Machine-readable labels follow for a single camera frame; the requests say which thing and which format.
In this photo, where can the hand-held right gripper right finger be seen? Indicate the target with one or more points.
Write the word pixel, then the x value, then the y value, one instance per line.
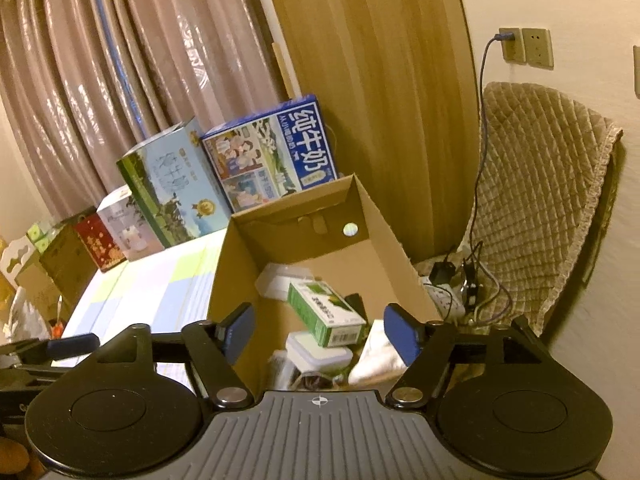
pixel 402 335

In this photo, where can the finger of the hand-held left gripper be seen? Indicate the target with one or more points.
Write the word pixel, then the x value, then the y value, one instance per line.
pixel 40 372
pixel 75 344

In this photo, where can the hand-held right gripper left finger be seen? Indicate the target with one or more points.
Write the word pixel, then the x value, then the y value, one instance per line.
pixel 240 332

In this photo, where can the white cloth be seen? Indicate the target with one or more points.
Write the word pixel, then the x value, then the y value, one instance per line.
pixel 375 360

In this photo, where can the clear plastic container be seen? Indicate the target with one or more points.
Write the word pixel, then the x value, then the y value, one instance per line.
pixel 275 280

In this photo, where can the white square night light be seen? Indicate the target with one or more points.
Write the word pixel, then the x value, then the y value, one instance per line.
pixel 315 355

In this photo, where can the green toothpaste box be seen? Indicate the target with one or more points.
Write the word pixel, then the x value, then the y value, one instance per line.
pixel 320 310

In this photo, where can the person's left hand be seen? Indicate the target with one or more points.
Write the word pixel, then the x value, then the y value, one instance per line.
pixel 12 455

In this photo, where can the white power strip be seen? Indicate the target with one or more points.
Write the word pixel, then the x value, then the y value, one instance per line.
pixel 445 302

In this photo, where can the plain brown cardboard box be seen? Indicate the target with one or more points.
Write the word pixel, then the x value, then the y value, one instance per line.
pixel 37 285

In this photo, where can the black power adapter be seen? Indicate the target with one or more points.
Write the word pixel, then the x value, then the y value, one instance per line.
pixel 444 274

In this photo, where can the black power plug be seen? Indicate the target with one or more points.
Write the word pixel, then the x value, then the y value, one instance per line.
pixel 472 292

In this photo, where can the printed brown cardboard box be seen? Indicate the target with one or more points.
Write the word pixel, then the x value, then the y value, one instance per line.
pixel 65 260

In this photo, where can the red gift box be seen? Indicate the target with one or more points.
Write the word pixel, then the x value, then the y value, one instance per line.
pixel 100 245

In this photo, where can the white decorative board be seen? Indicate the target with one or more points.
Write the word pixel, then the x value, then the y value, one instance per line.
pixel 15 257

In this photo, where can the green tissue packs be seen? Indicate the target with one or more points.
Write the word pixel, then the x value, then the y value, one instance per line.
pixel 42 235

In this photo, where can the white appliance box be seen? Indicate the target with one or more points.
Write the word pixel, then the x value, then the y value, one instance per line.
pixel 125 230

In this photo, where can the green milk carton box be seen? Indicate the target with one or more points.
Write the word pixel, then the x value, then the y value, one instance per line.
pixel 170 195

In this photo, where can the blue milk carton box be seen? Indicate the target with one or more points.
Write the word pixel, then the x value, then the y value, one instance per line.
pixel 280 150

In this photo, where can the quilted beige chair cover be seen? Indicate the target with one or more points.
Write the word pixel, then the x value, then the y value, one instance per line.
pixel 540 185

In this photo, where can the wooden door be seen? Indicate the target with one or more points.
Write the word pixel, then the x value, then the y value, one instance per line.
pixel 390 85

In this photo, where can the brown curtain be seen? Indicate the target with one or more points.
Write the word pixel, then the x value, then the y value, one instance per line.
pixel 50 85
pixel 190 50

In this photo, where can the dark charger plug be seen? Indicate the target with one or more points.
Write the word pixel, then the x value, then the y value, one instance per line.
pixel 502 37

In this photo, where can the beige wall socket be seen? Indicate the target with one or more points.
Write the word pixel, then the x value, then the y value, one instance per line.
pixel 537 47
pixel 512 49

